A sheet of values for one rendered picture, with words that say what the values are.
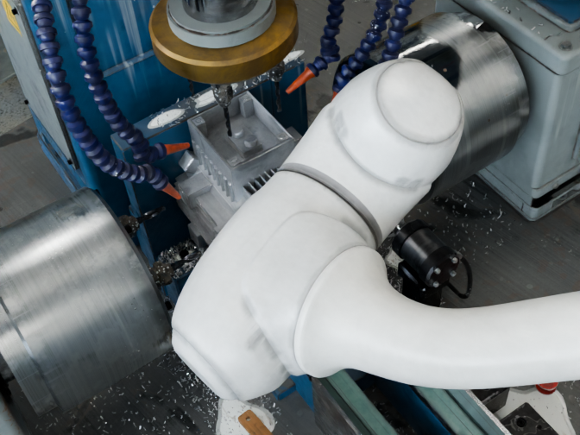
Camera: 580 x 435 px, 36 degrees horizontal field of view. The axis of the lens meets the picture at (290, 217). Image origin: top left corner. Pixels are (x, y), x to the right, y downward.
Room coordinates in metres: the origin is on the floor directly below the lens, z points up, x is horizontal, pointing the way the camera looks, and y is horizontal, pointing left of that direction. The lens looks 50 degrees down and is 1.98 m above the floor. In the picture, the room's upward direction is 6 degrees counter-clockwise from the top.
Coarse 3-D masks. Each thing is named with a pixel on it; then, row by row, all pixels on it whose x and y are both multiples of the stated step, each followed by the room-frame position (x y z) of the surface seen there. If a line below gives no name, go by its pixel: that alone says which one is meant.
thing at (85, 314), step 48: (96, 192) 0.77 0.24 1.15; (0, 240) 0.71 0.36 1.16; (48, 240) 0.69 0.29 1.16; (96, 240) 0.69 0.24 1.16; (0, 288) 0.63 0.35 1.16; (48, 288) 0.63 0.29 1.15; (96, 288) 0.63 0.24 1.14; (144, 288) 0.64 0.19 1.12; (0, 336) 0.58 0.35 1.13; (48, 336) 0.58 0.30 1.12; (96, 336) 0.59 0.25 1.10; (144, 336) 0.61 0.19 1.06; (48, 384) 0.55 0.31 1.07; (96, 384) 0.57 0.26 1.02
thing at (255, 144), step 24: (240, 96) 0.94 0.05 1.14; (192, 120) 0.90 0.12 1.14; (216, 120) 0.92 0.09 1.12; (240, 120) 0.92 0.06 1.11; (264, 120) 0.91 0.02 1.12; (192, 144) 0.89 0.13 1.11; (216, 144) 0.88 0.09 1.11; (240, 144) 0.86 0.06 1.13; (264, 144) 0.87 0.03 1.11; (288, 144) 0.84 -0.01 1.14; (216, 168) 0.84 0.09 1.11; (240, 168) 0.81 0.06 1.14; (264, 168) 0.82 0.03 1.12; (240, 192) 0.80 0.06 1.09
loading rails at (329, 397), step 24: (288, 384) 0.66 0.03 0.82; (312, 384) 0.60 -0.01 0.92; (336, 384) 0.60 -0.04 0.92; (360, 384) 0.64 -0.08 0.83; (384, 384) 0.64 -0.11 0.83; (408, 384) 0.59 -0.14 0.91; (312, 408) 0.62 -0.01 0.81; (336, 408) 0.55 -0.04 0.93; (360, 408) 0.56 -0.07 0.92; (408, 408) 0.59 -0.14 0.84; (432, 408) 0.55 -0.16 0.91; (456, 408) 0.54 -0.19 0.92; (480, 408) 0.53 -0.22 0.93; (336, 432) 0.55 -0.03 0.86; (360, 432) 0.51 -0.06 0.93; (384, 432) 0.52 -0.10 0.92; (432, 432) 0.54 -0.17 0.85; (456, 432) 0.51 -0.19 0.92; (480, 432) 0.51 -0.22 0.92; (504, 432) 0.50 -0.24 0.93
